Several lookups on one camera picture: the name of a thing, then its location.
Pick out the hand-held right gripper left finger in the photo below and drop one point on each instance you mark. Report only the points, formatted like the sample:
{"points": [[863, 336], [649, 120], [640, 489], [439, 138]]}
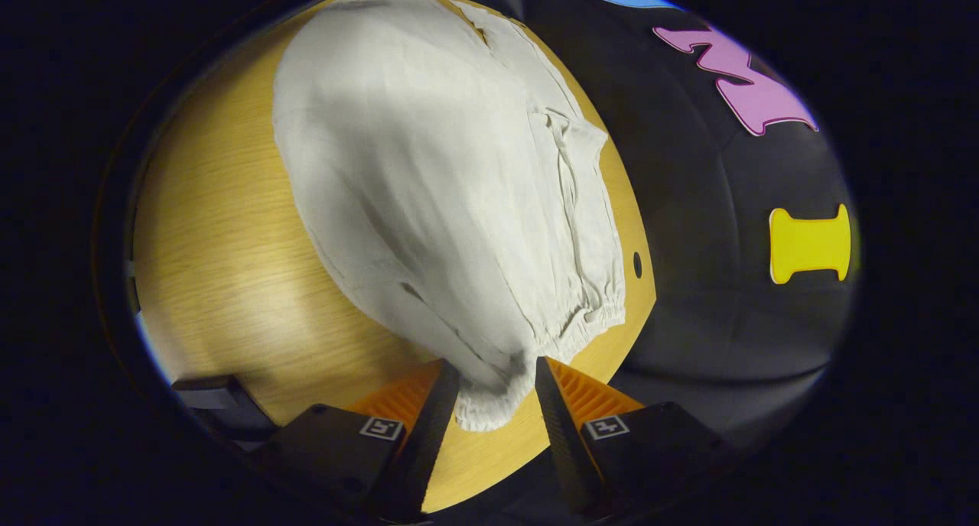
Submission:
{"points": [[428, 442]]}

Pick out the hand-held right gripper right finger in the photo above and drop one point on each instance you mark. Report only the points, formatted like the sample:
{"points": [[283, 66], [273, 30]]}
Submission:
{"points": [[562, 442]]}

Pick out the white jeans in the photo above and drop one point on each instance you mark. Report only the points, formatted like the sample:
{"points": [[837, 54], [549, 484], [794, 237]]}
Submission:
{"points": [[428, 205]]}

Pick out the dark box-shaped object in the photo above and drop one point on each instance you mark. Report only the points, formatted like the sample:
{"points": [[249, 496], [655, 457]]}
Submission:
{"points": [[222, 404]]}

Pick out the black backdrop cloth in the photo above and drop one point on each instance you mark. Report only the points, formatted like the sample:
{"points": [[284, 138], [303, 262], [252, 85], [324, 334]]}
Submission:
{"points": [[704, 281]]}

